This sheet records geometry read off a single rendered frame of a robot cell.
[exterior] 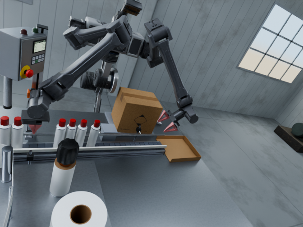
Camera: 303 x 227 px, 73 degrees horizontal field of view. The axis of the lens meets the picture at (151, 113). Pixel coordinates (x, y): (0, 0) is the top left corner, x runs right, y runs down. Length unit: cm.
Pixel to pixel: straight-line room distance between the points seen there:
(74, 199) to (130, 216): 36
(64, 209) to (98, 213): 13
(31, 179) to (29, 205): 13
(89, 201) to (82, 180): 26
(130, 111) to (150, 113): 16
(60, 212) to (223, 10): 405
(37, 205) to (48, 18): 282
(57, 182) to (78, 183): 16
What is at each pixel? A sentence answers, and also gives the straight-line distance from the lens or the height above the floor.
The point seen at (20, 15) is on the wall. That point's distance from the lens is 353.
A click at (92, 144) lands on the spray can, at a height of 92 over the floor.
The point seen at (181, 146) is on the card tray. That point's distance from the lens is 177.
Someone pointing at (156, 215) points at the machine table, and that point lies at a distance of 123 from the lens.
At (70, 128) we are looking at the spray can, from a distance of 120.
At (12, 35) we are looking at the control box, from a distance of 99.
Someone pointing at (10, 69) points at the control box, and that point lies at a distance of 105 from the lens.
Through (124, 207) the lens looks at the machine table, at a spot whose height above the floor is 83.
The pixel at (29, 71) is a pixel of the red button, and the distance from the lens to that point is 103.
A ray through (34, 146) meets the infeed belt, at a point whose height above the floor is 88.
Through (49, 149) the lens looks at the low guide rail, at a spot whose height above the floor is 91.
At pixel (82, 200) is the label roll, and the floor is 102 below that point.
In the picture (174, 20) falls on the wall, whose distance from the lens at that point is 386.
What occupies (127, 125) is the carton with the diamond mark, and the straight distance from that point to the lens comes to 155.
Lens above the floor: 178
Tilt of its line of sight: 28 degrees down
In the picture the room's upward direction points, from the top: 23 degrees clockwise
